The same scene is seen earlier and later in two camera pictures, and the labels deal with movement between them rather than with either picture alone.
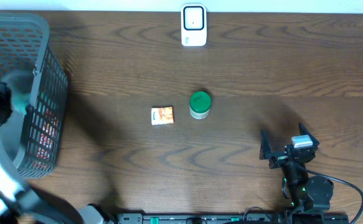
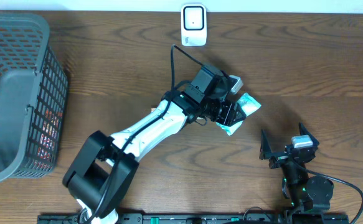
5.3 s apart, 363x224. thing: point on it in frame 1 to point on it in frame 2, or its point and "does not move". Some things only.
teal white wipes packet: x=20 y=101 to x=249 y=105
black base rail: x=236 y=218 does not move
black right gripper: x=278 y=158 does not move
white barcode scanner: x=193 y=24 does not move
